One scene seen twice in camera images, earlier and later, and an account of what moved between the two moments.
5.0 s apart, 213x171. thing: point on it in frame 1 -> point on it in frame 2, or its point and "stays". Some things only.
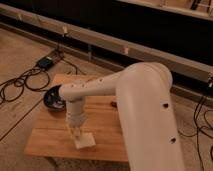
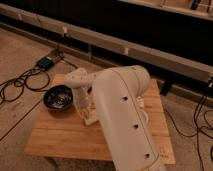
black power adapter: x=45 y=63 stays
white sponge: x=86 y=141 -> x=91 y=117
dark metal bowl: x=53 y=100 stays
